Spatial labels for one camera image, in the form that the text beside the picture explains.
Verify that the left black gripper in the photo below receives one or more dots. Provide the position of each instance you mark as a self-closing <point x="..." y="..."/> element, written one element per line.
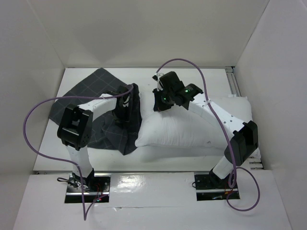
<point x="124" y="120"/>

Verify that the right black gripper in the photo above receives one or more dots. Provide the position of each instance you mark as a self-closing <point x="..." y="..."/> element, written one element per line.
<point x="158" y="101"/>

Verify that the dark grey checked pillowcase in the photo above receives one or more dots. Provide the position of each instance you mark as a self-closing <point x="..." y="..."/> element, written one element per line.
<point x="108" y="132"/>

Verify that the white pillow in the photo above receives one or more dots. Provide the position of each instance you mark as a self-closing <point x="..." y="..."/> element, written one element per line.
<point x="177" y="128"/>

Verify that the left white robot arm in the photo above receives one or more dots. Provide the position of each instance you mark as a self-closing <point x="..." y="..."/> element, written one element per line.
<point x="75" y="128"/>

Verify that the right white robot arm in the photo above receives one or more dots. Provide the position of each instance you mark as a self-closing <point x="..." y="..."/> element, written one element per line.
<point x="243" y="136"/>

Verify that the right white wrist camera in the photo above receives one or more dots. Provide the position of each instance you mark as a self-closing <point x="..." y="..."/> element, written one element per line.
<point x="157" y="77"/>

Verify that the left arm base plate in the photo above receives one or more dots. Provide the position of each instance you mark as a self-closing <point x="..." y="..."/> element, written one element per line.
<point x="101" y="187"/>

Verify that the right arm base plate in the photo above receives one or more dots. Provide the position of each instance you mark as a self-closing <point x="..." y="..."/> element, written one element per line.
<point x="207" y="191"/>

